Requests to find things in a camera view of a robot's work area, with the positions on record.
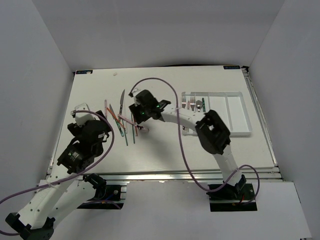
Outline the green handle knife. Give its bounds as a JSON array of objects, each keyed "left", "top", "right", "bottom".
[{"left": 109, "top": 104, "right": 125, "bottom": 137}]

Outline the dark marbled handle knife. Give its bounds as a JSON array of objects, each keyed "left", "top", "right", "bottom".
[{"left": 119, "top": 89, "right": 125, "bottom": 115}]

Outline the pink handle knife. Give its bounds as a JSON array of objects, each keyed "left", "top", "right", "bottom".
[{"left": 104, "top": 99, "right": 108, "bottom": 120}]

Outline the dark marbled handle fork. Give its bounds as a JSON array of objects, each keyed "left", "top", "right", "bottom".
[{"left": 181, "top": 95, "right": 189, "bottom": 132}]

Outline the green handle fork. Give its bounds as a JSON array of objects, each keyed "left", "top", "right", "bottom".
[{"left": 190, "top": 96, "right": 196, "bottom": 112}]

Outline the green handle spoon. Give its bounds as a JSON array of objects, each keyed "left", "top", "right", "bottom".
[{"left": 195, "top": 97, "right": 206, "bottom": 112}]

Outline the pink handle spoon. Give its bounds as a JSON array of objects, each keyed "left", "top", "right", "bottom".
[{"left": 117, "top": 114, "right": 150, "bottom": 133}]

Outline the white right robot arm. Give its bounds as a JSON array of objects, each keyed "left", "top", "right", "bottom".
[{"left": 129, "top": 88, "right": 246, "bottom": 200}]

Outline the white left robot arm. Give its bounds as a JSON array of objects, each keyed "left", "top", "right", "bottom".
[{"left": 5, "top": 108, "right": 115, "bottom": 240}]

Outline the orange chopstick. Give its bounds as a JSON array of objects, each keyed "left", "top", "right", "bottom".
[
  {"left": 107, "top": 107, "right": 124, "bottom": 129},
  {"left": 131, "top": 113, "right": 138, "bottom": 137}
]

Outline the teal chopstick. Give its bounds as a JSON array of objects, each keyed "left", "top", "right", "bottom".
[
  {"left": 130, "top": 113, "right": 136, "bottom": 144},
  {"left": 122, "top": 120, "right": 129, "bottom": 147}
]

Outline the white chopstick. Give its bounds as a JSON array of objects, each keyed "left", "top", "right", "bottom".
[{"left": 122, "top": 109, "right": 128, "bottom": 134}]

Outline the white cutlery tray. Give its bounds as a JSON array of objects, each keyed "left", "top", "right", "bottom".
[{"left": 181, "top": 91, "right": 253, "bottom": 137}]

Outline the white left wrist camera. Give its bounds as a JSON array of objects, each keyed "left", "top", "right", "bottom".
[{"left": 70, "top": 102, "right": 95, "bottom": 127}]

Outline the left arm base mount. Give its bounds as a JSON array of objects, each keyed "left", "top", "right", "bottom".
[{"left": 78, "top": 173, "right": 127, "bottom": 210}]

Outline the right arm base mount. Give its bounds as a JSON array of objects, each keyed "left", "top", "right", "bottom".
[{"left": 206, "top": 183, "right": 258, "bottom": 212}]

